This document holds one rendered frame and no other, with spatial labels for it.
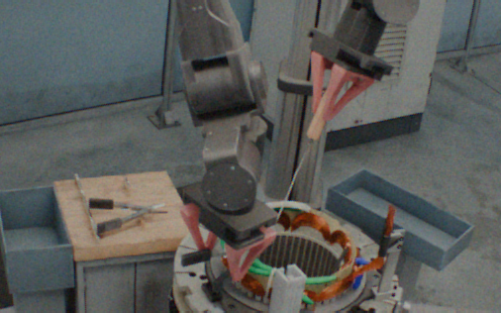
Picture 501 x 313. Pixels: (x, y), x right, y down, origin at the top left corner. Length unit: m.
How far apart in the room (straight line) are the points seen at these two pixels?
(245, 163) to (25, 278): 0.51
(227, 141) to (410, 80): 3.03
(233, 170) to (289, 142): 0.73
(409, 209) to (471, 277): 1.69
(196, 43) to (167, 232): 0.45
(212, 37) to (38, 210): 0.60
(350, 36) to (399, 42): 2.66
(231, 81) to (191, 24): 0.07
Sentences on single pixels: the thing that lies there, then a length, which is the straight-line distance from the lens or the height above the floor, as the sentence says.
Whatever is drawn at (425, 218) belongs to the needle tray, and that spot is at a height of 1.03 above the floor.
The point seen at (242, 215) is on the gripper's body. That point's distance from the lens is 0.95.
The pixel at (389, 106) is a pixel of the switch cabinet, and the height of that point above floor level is 0.18.
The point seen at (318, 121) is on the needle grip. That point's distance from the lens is 1.04.
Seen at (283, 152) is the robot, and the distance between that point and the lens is 1.57.
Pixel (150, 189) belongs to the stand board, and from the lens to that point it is 1.35.
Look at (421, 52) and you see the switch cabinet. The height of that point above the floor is 0.45.
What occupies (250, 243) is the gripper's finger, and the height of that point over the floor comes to 1.24.
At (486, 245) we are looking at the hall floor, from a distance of 3.34.
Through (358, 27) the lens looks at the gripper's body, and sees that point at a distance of 1.00.
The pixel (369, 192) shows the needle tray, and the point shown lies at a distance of 1.50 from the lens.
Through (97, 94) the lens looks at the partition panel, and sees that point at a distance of 3.58.
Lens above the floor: 1.80
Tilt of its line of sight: 30 degrees down
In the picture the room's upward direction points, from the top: 7 degrees clockwise
